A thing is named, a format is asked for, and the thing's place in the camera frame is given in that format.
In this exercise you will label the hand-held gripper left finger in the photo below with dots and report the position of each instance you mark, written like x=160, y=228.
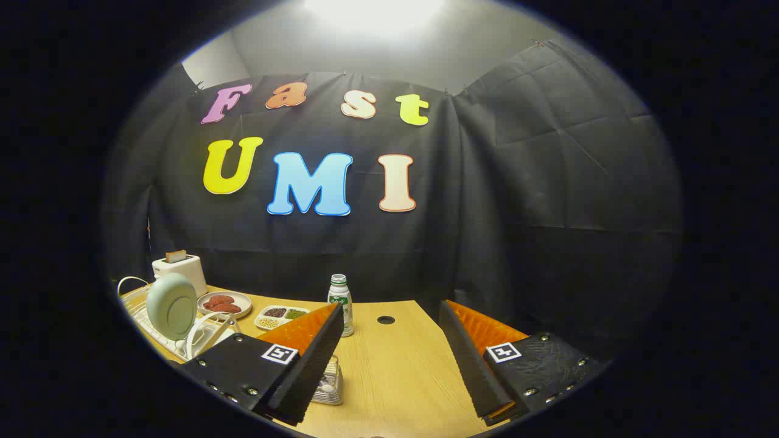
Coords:
x=310, y=365

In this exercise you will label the red meat patty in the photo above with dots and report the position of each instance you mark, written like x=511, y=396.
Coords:
x=218, y=300
x=228, y=308

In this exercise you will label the white toaster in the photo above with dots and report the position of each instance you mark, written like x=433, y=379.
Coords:
x=188, y=271

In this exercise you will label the light green plate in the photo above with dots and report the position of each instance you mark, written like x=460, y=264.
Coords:
x=172, y=307

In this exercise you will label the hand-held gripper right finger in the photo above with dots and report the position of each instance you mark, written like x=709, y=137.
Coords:
x=471, y=365

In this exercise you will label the toasted bread slice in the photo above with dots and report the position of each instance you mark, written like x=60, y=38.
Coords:
x=176, y=256

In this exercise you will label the grey plate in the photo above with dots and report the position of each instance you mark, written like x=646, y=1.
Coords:
x=243, y=299

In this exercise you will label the white drink bottle green label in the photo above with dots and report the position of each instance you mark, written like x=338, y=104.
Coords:
x=339, y=298

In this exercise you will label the white divided bean tray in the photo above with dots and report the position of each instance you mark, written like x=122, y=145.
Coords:
x=283, y=316

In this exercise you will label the black backdrop cloth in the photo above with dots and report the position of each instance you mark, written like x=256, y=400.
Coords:
x=487, y=213

